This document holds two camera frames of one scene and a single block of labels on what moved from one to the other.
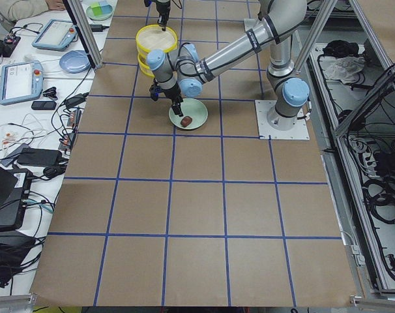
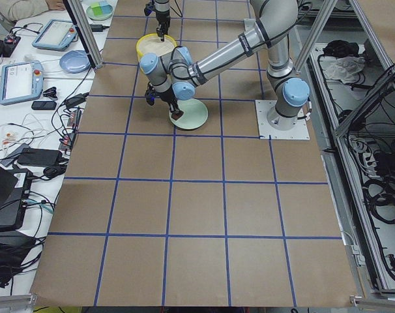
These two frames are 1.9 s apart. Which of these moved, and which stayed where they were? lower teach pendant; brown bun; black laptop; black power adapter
Moved: brown bun
Stayed: black laptop; lower teach pendant; black power adapter
